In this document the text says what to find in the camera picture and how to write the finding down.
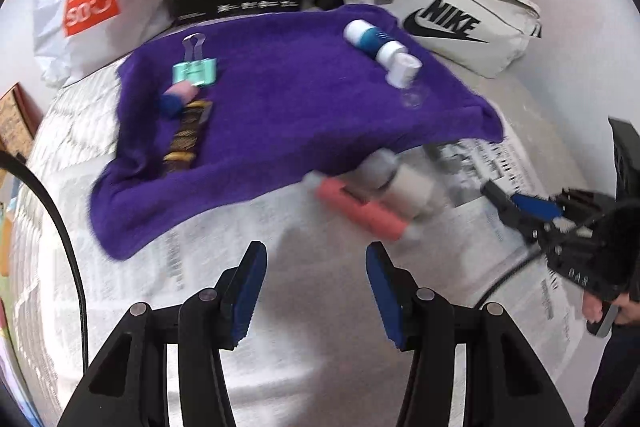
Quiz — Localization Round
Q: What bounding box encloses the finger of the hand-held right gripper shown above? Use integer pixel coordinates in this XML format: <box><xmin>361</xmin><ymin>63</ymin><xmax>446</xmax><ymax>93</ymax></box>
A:
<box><xmin>480</xmin><ymin>182</ymin><xmax>558</xmax><ymax>258</ymax></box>
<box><xmin>512</xmin><ymin>188</ymin><xmax>611</xmax><ymax>224</ymax></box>

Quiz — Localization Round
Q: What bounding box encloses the white and blue bottle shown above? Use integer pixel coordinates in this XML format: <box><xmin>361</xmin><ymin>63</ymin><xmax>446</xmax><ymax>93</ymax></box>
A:
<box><xmin>343</xmin><ymin>19</ymin><xmax>407</xmax><ymax>68</ymax></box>

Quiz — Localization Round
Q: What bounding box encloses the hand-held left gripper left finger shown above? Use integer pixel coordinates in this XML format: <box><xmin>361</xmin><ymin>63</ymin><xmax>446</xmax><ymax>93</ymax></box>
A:
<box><xmin>57</xmin><ymin>241</ymin><xmax>268</xmax><ymax>427</ymax></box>

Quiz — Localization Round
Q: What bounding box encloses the person's right hand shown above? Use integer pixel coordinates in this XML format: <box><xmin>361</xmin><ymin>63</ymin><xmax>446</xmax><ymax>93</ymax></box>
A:
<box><xmin>580</xmin><ymin>289</ymin><xmax>632</xmax><ymax>327</ymax></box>

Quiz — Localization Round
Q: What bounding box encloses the pink correction pen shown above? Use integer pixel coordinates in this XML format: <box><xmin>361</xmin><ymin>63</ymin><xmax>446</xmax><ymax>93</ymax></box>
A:
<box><xmin>316</xmin><ymin>177</ymin><xmax>423</xmax><ymax>243</ymax></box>

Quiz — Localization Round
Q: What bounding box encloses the black and gold lipstick tube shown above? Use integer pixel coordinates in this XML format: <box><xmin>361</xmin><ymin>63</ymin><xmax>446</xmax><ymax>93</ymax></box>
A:
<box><xmin>161</xmin><ymin>99</ymin><xmax>213</xmax><ymax>178</ymax></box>

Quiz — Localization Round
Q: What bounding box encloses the green binder clip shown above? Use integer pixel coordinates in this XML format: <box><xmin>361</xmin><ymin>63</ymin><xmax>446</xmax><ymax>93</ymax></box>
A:
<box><xmin>171</xmin><ymin>33</ymin><xmax>219</xmax><ymax>88</ymax></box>

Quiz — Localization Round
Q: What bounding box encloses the grey white cylinder roll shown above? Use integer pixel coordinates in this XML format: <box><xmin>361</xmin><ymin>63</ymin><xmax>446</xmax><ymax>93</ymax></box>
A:
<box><xmin>350</xmin><ymin>149</ymin><xmax>436</xmax><ymax>218</ymax></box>

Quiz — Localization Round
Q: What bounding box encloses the purple towel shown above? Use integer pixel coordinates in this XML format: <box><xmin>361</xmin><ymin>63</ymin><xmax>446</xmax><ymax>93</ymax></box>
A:
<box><xmin>90</xmin><ymin>3</ymin><xmax>506</xmax><ymax>263</ymax></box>

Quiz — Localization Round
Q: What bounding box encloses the black cable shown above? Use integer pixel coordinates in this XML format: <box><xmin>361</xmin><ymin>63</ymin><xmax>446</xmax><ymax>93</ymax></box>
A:
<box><xmin>475</xmin><ymin>242</ymin><xmax>547</xmax><ymax>309</ymax></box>
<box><xmin>0</xmin><ymin>151</ymin><xmax>92</xmax><ymax>360</ymax></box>

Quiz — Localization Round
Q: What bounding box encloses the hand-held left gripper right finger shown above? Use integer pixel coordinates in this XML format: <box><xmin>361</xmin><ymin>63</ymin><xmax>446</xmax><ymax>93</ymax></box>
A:
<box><xmin>365</xmin><ymin>241</ymin><xmax>576</xmax><ymax>427</ymax></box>

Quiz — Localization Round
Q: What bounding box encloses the pink and blue eraser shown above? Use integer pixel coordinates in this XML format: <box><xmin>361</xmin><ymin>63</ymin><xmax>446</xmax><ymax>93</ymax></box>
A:
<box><xmin>159</xmin><ymin>82</ymin><xmax>200</xmax><ymax>120</ymax></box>

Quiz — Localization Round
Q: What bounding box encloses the person's dark clothing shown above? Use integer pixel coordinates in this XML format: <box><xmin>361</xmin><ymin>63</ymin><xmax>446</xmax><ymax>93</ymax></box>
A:
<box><xmin>584</xmin><ymin>322</ymin><xmax>640</xmax><ymax>427</ymax></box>

